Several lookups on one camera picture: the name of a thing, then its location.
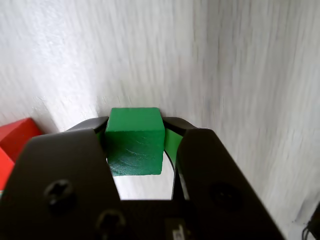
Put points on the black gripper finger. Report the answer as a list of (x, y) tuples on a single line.
[(62, 175)]

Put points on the red wooden cube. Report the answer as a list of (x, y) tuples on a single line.
[(17, 137)]

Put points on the green wooden cube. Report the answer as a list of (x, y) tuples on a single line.
[(135, 145)]

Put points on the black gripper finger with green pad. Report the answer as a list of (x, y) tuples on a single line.
[(212, 175)]

